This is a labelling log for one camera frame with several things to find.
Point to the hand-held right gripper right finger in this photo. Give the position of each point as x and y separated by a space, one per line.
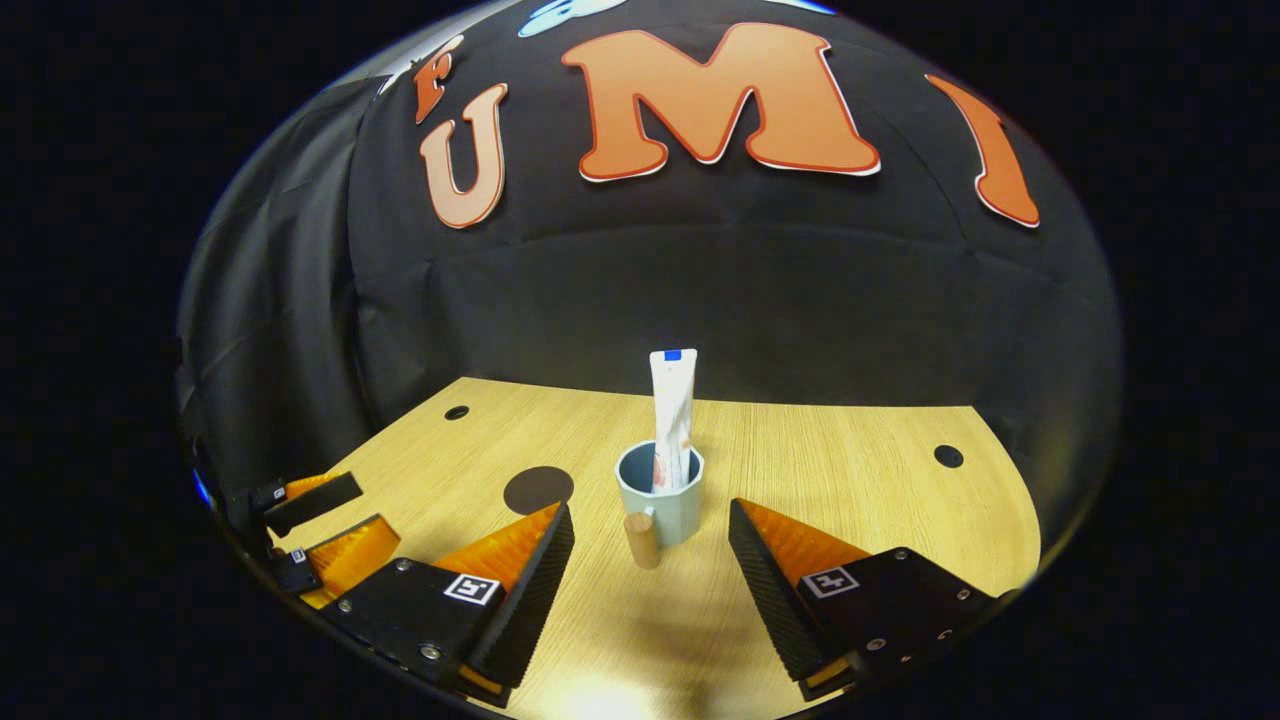
768 600

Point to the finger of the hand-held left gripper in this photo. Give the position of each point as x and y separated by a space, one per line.
350 555
315 497

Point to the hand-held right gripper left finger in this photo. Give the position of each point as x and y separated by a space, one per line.
530 600

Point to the dark brown round coaster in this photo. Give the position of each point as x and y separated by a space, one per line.
535 487

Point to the white toothpaste tube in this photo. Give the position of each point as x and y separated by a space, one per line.
672 410

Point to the wooden desktop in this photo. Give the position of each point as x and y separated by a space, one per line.
850 480

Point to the black backdrop cloth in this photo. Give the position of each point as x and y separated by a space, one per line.
700 280

